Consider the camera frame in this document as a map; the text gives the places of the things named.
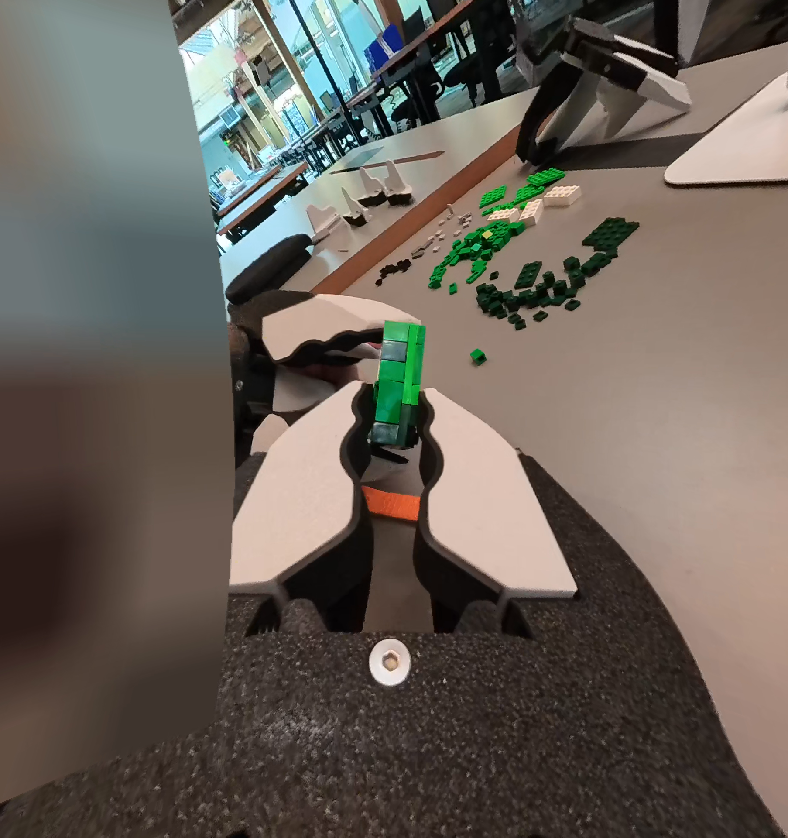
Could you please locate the green and white lego assembly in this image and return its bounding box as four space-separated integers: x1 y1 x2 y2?
370 319 428 454

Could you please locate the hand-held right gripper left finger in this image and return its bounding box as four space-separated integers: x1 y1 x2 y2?
229 380 375 633

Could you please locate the white monitor base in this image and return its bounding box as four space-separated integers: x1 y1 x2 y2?
664 71 788 189

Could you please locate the large dark green lego plate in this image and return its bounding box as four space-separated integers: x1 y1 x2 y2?
582 217 641 254

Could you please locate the black office chair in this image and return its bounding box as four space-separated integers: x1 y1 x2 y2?
433 36 503 111
389 62 445 133

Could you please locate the blue box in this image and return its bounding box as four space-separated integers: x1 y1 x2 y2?
365 24 405 67

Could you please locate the black chair back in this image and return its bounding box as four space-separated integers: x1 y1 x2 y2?
225 234 314 306

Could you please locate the pile of bright green lego pieces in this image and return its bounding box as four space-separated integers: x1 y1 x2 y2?
428 219 527 293

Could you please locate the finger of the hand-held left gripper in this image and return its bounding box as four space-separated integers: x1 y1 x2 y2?
261 293 386 367
250 364 373 454

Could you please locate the dark mat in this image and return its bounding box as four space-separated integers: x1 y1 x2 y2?
330 147 390 175

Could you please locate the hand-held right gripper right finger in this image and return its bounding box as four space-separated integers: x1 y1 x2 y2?
414 388 578 632

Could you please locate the pile of dark green lego pieces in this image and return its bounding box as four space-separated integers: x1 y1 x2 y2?
476 252 610 330

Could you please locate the black and white device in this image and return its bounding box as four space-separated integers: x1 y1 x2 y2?
515 16 694 166

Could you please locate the pile of grey lego pieces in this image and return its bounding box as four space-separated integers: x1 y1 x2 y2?
410 203 475 258

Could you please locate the grey desk with wooden edge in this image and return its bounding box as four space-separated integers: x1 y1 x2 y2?
217 88 545 295

